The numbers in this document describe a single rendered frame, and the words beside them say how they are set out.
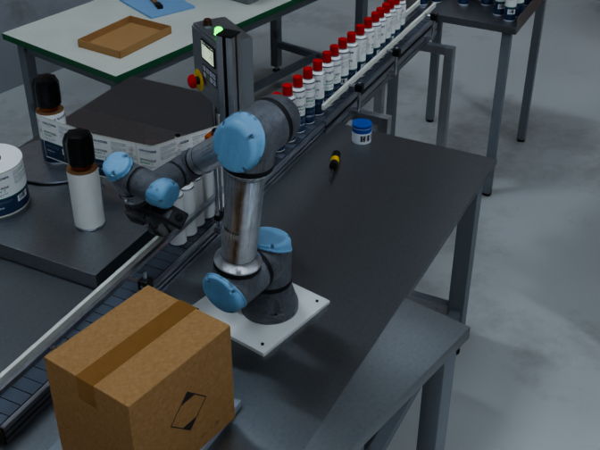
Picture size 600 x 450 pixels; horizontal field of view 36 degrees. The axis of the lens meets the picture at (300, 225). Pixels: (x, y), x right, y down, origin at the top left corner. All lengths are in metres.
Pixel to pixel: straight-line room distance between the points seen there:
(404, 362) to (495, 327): 1.50
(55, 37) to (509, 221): 2.22
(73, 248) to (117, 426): 0.90
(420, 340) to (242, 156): 0.73
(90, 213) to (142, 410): 0.98
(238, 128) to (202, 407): 0.59
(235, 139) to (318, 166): 1.16
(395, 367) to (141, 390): 0.73
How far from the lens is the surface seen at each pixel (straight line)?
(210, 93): 2.47
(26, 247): 2.71
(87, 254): 2.64
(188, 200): 2.60
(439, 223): 2.83
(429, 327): 2.43
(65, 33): 4.36
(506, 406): 3.46
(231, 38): 2.33
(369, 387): 2.25
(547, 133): 5.27
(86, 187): 2.66
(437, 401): 2.55
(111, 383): 1.86
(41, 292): 2.62
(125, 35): 4.28
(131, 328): 1.98
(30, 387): 2.25
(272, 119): 1.99
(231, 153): 1.98
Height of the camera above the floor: 2.36
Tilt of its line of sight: 33 degrees down
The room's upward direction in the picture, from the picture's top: straight up
